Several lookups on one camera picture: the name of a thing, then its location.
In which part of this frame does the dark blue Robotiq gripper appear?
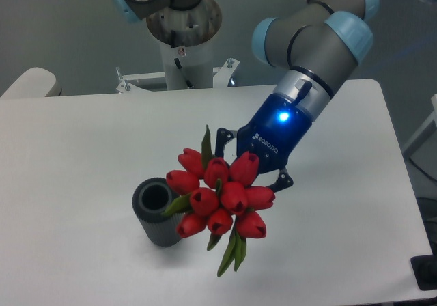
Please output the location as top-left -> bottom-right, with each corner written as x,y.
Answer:
214,94 -> 312,192

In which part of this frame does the red tulip bouquet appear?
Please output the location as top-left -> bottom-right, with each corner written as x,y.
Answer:
163,130 -> 275,276

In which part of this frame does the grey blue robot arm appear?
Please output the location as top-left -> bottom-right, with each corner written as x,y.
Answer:
113,0 -> 380,191

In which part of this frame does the dark grey ribbed vase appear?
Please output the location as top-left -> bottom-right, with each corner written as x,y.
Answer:
132,178 -> 182,247

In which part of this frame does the white furniture at right edge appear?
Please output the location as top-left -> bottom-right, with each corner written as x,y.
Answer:
401,94 -> 436,184

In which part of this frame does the black device at table edge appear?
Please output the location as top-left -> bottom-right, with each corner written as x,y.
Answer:
410,255 -> 436,291

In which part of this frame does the beige chair back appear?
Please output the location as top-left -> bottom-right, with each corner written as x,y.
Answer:
1,67 -> 62,100

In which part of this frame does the white metal base frame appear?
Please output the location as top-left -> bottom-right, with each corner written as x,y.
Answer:
116,57 -> 240,94

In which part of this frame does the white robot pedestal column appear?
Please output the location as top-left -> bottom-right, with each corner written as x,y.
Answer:
159,42 -> 213,91

